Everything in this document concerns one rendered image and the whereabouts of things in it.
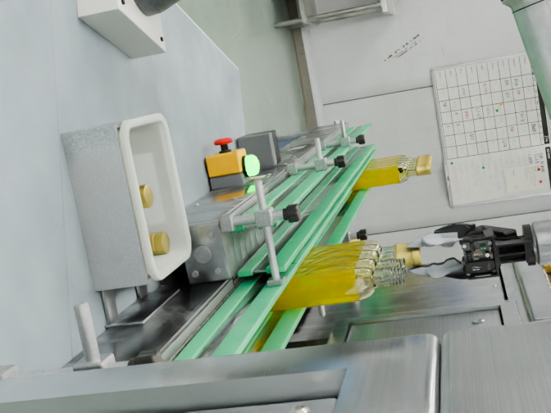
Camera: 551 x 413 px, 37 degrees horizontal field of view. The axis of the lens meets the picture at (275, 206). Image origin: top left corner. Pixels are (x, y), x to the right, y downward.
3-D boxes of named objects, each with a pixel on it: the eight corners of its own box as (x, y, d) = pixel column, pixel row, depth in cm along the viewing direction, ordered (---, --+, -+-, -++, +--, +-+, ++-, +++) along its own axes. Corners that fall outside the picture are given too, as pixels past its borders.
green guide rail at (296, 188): (229, 233, 133) (277, 226, 131) (228, 227, 133) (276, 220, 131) (350, 129, 301) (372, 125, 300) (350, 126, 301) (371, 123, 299)
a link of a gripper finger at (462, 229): (434, 224, 145) (485, 224, 144) (434, 222, 147) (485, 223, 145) (434, 250, 146) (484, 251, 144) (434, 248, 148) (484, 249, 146)
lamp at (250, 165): (243, 179, 170) (257, 176, 169) (239, 156, 169) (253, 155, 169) (248, 175, 174) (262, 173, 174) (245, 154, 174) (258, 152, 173)
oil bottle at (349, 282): (252, 315, 141) (376, 300, 136) (245, 283, 140) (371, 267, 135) (259, 304, 146) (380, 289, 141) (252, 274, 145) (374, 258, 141)
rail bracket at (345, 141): (317, 152, 230) (365, 144, 227) (312, 125, 229) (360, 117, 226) (319, 150, 234) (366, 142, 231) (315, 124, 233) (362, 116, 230)
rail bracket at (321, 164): (286, 177, 186) (345, 168, 183) (280, 144, 185) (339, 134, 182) (289, 174, 190) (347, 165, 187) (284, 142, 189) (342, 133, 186)
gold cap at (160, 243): (143, 261, 127) (170, 257, 126) (134, 252, 124) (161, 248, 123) (144, 240, 128) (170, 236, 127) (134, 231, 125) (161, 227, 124)
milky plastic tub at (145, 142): (97, 292, 114) (157, 285, 112) (62, 131, 110) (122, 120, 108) (142, 261, 131) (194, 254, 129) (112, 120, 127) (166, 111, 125)
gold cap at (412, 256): (397, 270, 147) (421, 268, 146) (393, 251, 147) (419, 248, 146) (398, 265, 151) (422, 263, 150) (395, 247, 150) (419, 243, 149)
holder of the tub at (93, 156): (103, 329, 115) (156, 323, 113) (60, 133, 111) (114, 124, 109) (146, 293, 131) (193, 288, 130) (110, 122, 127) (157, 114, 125)
